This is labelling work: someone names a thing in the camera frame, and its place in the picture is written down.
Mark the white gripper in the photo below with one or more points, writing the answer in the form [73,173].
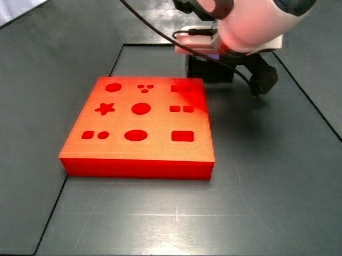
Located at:
[197,38]

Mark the purple rectangular block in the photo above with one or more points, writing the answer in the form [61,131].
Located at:
[214,56]

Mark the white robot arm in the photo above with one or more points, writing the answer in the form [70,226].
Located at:
[249,25]

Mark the black curved fixture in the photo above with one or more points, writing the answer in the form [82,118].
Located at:
[209,71]

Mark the red shape sorter board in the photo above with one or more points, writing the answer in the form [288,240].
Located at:
[143,128]

